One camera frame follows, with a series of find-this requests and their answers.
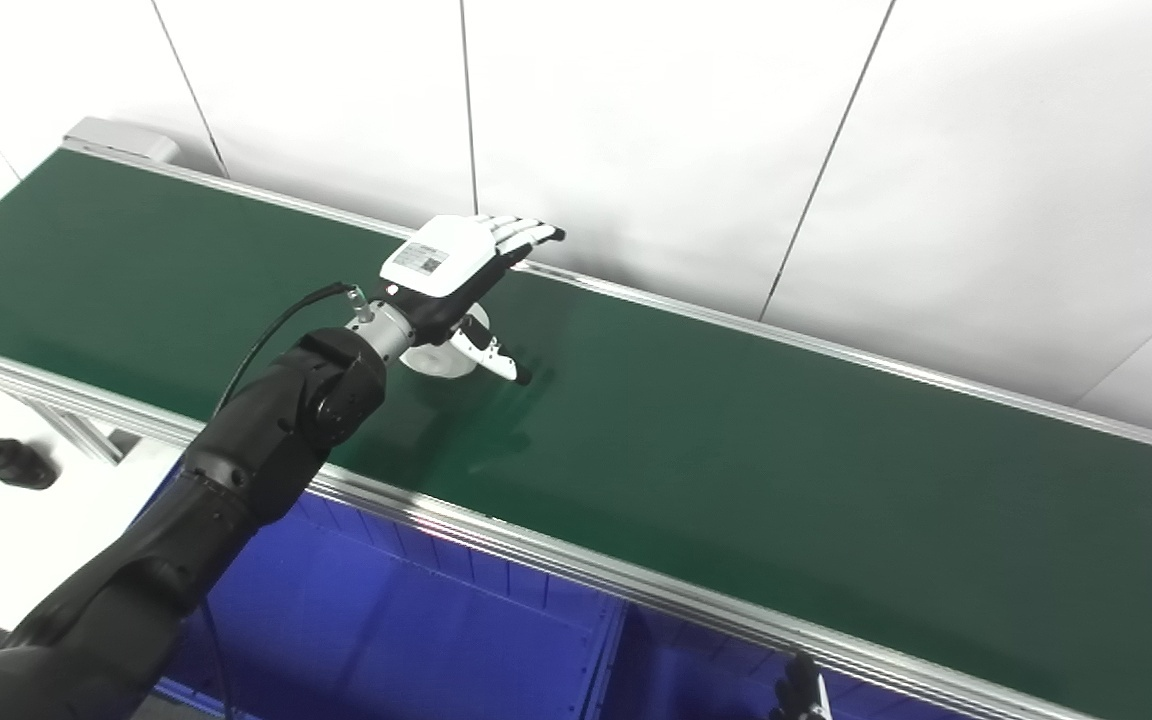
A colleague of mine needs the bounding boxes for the blue plastic bin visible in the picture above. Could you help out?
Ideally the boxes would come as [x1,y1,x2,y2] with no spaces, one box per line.
[601,600,977,720]
[151,470,627,720]

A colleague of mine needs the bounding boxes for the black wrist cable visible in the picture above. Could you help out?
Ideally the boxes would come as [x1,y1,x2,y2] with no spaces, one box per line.
[198,282,359,720]

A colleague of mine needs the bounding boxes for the green conveyor belt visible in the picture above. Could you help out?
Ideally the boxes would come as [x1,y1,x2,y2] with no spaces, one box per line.
[0,148,1152,720]
[0,118,1152,720]

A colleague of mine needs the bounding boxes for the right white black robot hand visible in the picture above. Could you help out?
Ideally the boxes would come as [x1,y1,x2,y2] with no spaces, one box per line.
[771,652,832,720]

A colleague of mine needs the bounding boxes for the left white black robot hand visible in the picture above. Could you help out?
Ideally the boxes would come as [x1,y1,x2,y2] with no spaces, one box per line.
[376,214,567,386]

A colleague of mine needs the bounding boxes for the white round plastic part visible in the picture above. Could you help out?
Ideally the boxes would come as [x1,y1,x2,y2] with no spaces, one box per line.
[399,305,492,381]

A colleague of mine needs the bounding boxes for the black plastic part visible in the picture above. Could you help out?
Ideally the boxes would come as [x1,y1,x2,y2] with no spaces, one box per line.
[0,438,59,491]

